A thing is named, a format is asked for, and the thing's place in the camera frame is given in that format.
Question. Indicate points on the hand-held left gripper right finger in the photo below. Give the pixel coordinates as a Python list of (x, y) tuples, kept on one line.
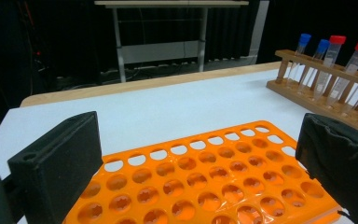
[(341, 161)]

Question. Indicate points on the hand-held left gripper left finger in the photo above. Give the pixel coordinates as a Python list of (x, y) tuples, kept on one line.
[(59, 168)]

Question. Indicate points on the red cap test tube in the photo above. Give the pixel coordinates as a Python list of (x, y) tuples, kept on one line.
[(332, 56), (352, 65)]

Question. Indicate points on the wooden test tube rack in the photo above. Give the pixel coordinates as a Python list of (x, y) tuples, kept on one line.
[(295, 59)]

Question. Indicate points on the blue cap test tube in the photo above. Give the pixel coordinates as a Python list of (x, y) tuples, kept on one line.
[(323, 45), (304, 39)]

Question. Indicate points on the orange plastic tube rack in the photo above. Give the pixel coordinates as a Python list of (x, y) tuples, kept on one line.
[(185, 174)]

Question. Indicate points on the grey metal table frame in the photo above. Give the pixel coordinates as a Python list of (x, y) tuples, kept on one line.
[(158, 53)]

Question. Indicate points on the grey metal post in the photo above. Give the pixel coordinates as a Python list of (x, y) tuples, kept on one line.
[(259, 28)]

